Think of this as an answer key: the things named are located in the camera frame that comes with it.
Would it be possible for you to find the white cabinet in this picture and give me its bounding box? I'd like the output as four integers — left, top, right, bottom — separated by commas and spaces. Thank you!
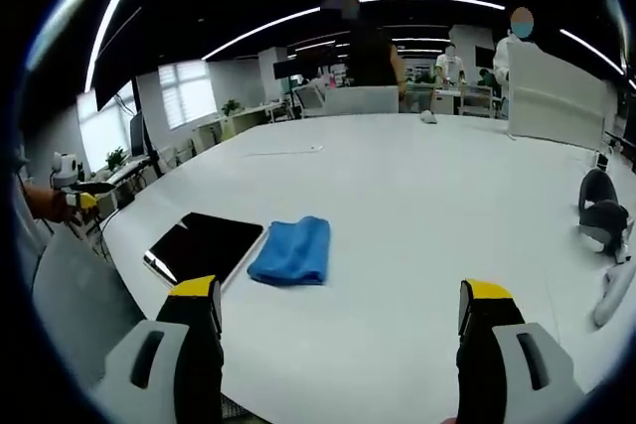
192, 100, 290, 148

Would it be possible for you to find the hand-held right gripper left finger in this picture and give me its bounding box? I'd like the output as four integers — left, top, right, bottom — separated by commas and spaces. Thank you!
91, 273, 226, 424

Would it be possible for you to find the white office chair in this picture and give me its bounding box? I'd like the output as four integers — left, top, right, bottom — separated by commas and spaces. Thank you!
292, 84, 334, 120

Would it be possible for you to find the computer monitor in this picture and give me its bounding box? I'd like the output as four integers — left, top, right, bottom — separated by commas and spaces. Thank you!
128, 112, 149, 158

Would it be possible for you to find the white board panel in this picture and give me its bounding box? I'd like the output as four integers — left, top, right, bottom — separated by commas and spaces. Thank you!
505, 40, 611, 152

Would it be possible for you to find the white chair back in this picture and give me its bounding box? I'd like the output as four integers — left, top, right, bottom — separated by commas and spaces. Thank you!
323, 85, 401, 117

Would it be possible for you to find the person's left hand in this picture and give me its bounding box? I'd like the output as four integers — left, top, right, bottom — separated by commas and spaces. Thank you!
49, 189, 79, 224

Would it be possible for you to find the person's grey shirt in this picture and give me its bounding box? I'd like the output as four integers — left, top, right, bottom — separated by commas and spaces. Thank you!
10, 180, 51, 296

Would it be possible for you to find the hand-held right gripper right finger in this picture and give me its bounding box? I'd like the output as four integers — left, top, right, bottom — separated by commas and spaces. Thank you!
454, 278, 587, 424

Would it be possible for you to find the large black screen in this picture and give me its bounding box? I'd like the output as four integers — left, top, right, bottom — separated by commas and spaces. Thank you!
92, 9, 139, 113

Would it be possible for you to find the dark grey headset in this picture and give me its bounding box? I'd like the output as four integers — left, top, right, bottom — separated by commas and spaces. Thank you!
577, 168, 633, 255

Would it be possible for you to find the white controller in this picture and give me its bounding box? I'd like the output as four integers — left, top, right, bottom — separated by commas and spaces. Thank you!
592, 258, 636, 330

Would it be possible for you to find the white cable slot cover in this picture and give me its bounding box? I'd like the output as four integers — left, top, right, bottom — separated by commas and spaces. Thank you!
242, 144, 324, 158

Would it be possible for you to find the window with blinds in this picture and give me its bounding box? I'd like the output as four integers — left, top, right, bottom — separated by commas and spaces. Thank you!
157, 61, 219, 131

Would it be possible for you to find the blue cleaning cloth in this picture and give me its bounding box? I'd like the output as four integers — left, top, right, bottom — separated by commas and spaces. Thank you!
245, 215, 333, 287

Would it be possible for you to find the grey mesh chair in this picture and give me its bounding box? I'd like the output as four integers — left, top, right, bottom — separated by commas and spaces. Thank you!
31, 226, 151, 381

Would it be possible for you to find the ceiling light strip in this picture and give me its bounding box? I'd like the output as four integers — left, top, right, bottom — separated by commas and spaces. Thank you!
558, 28, 626, 76
202, 0, 507, 62
82, 0, 156, 93

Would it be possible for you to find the bright window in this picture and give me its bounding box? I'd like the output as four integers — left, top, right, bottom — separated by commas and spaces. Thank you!
76, 80, 141, 172

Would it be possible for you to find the black tablet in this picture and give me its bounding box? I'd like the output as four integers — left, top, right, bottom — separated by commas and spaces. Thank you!
142, 211, 268, 292

